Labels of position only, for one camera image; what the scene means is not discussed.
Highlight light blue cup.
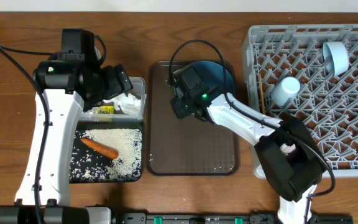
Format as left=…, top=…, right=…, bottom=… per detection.
left=270, top=77, right=301, bottom=106

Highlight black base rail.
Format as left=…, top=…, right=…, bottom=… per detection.
left=116, top=212, right=354, bottom=224

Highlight orange carrot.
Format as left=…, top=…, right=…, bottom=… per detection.
left=81, top=138, right=119, bottom=159

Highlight black tray bin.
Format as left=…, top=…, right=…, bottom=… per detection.
left=68, top=121, right=144, bottom=184

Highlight brown serving tray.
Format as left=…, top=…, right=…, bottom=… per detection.
left=146, top=60, right=240, bottom=176

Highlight grey dishwasher rack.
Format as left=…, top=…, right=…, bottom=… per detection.
left=242, top=24, right=358, bottom=177

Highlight yellow foil snack wrapper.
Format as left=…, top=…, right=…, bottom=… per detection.
left=94, top=105, right=114, bottom=114

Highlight clear plastic bin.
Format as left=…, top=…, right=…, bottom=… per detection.
left=79, top=77, right=147, bottom=123

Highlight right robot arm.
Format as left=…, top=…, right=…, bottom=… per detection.
left=171, top=84, right=328, bottom=223

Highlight light blue white bowl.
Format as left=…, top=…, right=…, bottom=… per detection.
left=323, top=42, right=349, bottom=76

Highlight pink white cup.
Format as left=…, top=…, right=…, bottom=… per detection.
left=280, top=144, right=296, bottom=154

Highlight spilled white rice grains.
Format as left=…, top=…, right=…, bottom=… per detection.
left=70, top=128, right=143, bottom=183

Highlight white tissue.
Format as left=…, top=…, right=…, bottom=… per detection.
left=103, top=93, right=141, bottom=115

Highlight dark blue plate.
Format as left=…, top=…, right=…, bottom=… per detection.
left=174, top=60, right=236, bottom=96

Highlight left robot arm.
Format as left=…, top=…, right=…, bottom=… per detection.
left=0, top=60, right=132, bottom=223

